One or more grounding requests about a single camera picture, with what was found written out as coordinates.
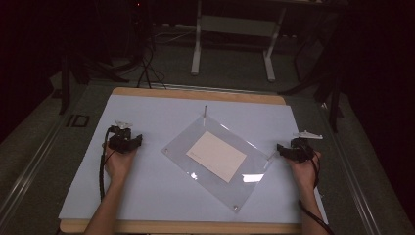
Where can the wooden table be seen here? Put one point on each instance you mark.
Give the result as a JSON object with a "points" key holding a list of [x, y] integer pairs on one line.
{"points": [[195, 95]]}

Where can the white metal desk frame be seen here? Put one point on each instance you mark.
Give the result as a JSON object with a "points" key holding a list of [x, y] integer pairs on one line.
{"points": [[195, 55]]}

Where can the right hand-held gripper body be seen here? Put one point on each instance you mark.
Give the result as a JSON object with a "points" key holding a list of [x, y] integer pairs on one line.
{"points": [[303, 147]]}

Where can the white sheet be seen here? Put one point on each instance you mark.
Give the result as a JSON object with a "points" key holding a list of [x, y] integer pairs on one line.
{"points": [[156, 196]]}

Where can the clear acrylic photo frame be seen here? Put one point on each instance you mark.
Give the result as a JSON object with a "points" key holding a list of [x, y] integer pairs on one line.
{"points": [[215, 163]]}

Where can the black rectangular floor bracket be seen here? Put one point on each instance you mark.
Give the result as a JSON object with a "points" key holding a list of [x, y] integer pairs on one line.
{"points": [[78, 120]]}

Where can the photo card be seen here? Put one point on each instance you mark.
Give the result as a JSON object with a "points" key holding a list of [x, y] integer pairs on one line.
{"points": [[216, 156]]}

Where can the metal floor rail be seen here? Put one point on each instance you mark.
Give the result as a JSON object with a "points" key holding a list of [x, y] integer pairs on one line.
{"points": [[355, 182], [29, 176]]}

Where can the person's right hand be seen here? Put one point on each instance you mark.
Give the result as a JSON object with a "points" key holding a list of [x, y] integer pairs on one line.
{"points": [[304, 174]]}

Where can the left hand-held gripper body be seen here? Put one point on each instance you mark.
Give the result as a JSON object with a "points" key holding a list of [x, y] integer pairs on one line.
{"points": [[120, 141]]}

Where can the black metal stand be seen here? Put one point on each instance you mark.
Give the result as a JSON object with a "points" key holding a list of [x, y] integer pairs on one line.
{"points": [[65, 84], [334, 98]]}

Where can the person's left hand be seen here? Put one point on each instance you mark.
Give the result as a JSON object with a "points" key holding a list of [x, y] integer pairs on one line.
{"points": [[119, 164]]}

